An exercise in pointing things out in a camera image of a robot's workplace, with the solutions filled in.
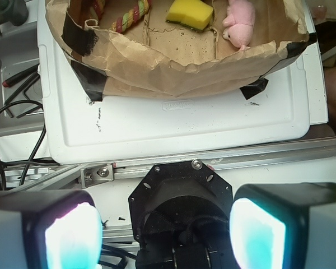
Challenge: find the green clamp handle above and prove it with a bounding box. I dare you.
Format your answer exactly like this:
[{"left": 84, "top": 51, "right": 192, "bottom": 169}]
[{"left": 0, "top": 0, "right": 29, "bottom": 36}]

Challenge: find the yellow green sponge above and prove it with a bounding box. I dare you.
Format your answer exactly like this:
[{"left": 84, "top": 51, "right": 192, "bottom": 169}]
[{"left": 166, "top": 0, "right": 213, "bottom": 31}]

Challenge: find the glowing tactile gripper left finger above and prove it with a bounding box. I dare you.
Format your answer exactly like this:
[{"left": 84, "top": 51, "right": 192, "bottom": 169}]
[{"left": 0, "top": 190, "right": 102, "bottom": 268}]

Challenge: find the aluminium extrusion rail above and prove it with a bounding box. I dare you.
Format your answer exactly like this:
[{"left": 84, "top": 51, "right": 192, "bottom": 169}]
[{"left": 22, "top": 136, "right": 336, "bottom": 190}]

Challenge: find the metal corner bracket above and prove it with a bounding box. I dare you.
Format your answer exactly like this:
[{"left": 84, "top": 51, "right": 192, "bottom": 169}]
[{"left": 80, "top": 163, "right": 114, "bottom": 189}]

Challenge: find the brown paper bag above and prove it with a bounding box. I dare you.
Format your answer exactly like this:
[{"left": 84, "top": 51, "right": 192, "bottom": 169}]
[{"left": 44, "top": 1, "right": 317, "bottom": 99}]

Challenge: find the multicolour twisted rope toy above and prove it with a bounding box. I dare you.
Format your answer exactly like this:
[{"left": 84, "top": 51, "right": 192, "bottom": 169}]
[{"left": 85, "top": 0, "right": 152, "bottom": 34}]

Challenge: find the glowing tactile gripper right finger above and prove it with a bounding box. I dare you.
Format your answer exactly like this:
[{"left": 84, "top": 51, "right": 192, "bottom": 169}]
[{"left": 229, "top": 182, "right": 336, "bottom": 268}]

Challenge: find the black cable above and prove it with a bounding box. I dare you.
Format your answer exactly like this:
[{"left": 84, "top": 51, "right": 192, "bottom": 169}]
[{"left": 0, "top": 100, "right": 48, "bottom": 191}]

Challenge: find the pink plush toy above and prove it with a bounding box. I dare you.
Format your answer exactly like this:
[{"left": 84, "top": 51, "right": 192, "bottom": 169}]
[{"left": 222, "top": 0, "right": 255, "bottom": 51}]

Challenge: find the black hex key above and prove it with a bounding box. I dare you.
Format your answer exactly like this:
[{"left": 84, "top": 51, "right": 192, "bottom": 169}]
[{"left": 4, "top": 73, "right": 43, "bottom": 118}]

